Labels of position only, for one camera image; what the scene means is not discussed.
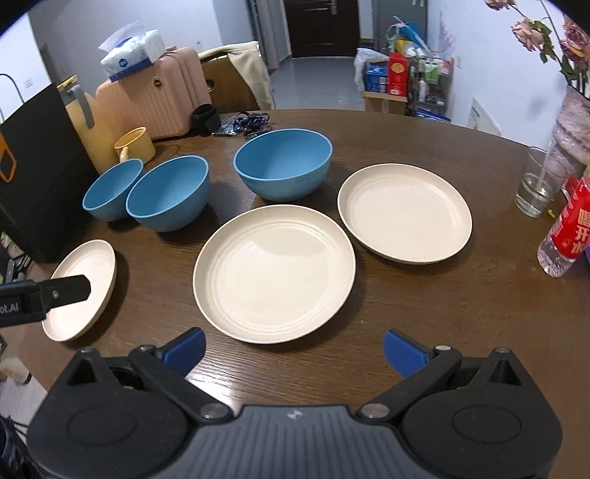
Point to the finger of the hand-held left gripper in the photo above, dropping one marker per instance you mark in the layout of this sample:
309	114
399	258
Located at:
69	289

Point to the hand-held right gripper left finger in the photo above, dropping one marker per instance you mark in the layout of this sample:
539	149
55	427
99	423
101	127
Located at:
186	350

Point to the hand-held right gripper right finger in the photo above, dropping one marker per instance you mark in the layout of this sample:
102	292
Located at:
405	354

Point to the small cream plate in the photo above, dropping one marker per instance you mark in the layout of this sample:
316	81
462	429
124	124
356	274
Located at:
87	262

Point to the small blue bowl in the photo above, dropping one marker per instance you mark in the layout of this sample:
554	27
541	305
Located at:
108	189

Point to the large cream plate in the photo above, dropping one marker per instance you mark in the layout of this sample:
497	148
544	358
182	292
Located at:
276	276

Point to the medium blue bowl stack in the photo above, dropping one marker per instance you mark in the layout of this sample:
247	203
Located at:
166	193

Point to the medium cream plate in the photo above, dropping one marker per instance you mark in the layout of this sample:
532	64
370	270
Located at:
405	212

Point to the large blue bowl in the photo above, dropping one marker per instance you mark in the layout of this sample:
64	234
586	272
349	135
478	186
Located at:
281	161

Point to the black paper bag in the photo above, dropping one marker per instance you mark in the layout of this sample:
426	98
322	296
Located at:
41	184

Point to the yellow mug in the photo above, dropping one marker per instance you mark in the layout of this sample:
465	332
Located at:
138	147

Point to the pink suitcase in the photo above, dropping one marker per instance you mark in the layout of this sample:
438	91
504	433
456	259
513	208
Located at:
147	101

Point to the clear drinking glass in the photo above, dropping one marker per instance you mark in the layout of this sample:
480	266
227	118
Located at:
534	193

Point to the red label water bottle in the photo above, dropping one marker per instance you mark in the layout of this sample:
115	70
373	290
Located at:
571	230

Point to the black cup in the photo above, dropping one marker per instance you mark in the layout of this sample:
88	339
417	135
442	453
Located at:
206	120

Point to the white and blue tissue pack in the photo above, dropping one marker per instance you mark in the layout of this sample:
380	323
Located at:
129	55

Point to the white flat panel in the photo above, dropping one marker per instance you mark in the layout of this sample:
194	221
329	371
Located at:
484	117

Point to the cardboard box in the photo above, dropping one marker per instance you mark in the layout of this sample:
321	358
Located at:
382	103

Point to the wooden chair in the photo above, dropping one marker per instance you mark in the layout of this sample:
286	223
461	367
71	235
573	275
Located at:
221	83

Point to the metal storage cart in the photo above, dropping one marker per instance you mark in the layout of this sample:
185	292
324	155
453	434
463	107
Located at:
428	87

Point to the blue carton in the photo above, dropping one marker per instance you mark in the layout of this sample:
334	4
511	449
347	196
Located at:
375	78

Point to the red box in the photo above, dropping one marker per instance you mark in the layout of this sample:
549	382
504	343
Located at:
398	73

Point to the pink mottled vase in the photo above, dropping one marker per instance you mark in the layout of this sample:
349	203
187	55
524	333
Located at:
576	129

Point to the white plastic bag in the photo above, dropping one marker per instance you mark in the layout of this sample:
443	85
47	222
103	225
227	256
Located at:
368	57

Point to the teal and yellow bag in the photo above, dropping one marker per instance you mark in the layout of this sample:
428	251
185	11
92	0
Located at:
405	32

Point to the grey refrigerator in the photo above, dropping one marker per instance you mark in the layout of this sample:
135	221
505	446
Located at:
382	18

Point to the dark brown door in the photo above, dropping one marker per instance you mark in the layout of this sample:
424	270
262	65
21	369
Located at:
322	27

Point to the dried flowers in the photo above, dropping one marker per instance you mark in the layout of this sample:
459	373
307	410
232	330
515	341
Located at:
530	30

